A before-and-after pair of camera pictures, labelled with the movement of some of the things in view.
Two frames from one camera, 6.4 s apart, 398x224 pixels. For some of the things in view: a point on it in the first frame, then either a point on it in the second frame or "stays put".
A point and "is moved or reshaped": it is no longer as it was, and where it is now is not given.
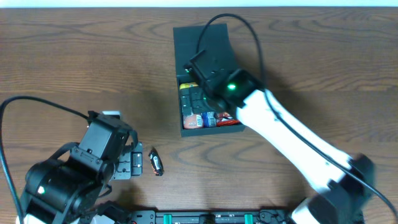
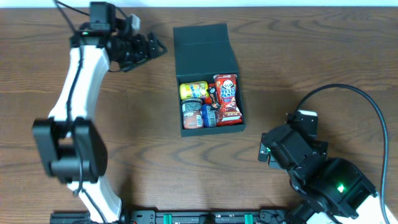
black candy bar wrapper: [156, 162] is moved or reshaped
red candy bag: [227, 122] is moved or reshaped
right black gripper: [199, 66] -> [264, 150]
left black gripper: [127, 163] -> [147, 48]
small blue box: [209, 119] stays put
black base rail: [194, 216] stays put
